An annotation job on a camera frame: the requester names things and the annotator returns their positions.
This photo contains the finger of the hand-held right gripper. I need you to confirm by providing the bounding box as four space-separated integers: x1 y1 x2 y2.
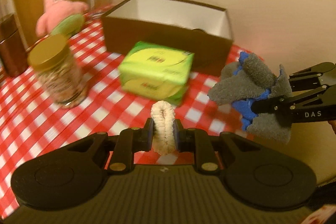
288 62 336 94
251 85 331 119

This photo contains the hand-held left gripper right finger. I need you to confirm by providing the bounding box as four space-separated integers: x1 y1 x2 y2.
173 119 256 174

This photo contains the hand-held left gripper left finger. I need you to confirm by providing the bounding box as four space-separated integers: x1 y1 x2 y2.
67 118 155 174

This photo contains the cream scrunchie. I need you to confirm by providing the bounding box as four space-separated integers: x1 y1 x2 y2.
151 101 176 155

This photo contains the grey and blue fuzzy sock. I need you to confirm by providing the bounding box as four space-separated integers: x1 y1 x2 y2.
208 51 293 146

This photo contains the brown cardboard box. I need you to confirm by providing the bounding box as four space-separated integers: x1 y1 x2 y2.
101 0 234 77

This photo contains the red white checkered tablecloth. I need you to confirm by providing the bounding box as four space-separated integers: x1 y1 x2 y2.
0 7 265 216

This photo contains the green tissue pack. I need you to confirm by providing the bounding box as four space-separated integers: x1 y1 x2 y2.
119 41 195 106

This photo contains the red and white paper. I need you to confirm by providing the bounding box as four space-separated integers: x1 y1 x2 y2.
302 204 331 224

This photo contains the nut jar with gold lid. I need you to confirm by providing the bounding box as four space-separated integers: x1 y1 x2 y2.
28 34 88 109

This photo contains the pink starfish plush toy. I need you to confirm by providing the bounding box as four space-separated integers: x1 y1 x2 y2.
35 0 90 38

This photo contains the brown cylindrical canister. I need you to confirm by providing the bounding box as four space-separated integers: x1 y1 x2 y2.
0 14 29 77

